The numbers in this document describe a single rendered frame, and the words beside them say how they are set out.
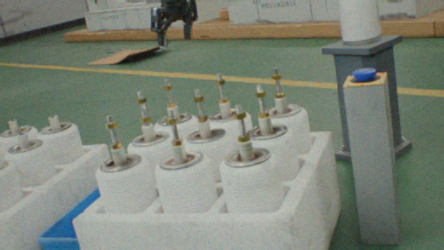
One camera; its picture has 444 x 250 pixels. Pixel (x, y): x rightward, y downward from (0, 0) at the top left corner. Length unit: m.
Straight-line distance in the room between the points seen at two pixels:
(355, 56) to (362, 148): 0.41
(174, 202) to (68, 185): 0.39
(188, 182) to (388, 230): 0.40
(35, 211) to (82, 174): 0.18
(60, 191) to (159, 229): 0.37
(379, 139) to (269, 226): 0.28
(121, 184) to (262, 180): 0.25
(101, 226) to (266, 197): 0.29
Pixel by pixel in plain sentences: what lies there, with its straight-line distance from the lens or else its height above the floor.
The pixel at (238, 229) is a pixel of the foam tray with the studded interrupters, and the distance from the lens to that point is 0.88.
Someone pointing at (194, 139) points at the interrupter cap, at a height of 0.25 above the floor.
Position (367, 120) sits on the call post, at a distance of 1.01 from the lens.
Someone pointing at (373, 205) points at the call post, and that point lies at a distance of 1.08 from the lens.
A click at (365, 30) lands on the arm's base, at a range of 1.41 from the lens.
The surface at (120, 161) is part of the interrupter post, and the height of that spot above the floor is 0.26.
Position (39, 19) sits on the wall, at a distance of 7.74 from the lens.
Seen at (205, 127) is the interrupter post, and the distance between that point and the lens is 1.04.
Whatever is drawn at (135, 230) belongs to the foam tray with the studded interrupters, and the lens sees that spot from 0.96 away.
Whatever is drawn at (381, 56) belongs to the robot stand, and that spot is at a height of 0.27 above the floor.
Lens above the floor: 0.57
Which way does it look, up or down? 17 degrees down
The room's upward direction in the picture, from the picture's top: 11 degrees counter-clockwise
